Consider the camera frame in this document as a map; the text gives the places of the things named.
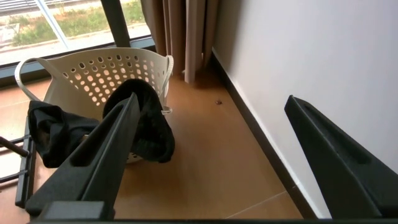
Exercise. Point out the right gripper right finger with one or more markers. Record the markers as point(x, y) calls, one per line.
point(351, 174)

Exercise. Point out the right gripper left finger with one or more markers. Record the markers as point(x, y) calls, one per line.
point(102, 168)

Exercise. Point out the black shorts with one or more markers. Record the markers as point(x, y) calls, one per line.
point(155, 130)

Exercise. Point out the black clothes rack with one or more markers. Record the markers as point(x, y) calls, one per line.
point(26, 174)

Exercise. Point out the white laundry basket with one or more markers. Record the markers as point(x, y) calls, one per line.
point(93, 71)

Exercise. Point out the black garment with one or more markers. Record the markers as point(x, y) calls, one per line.
point(59, 133)

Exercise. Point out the window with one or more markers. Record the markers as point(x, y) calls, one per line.
point(116, 21)

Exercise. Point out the brown curtain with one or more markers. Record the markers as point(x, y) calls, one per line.
point(192, 37)

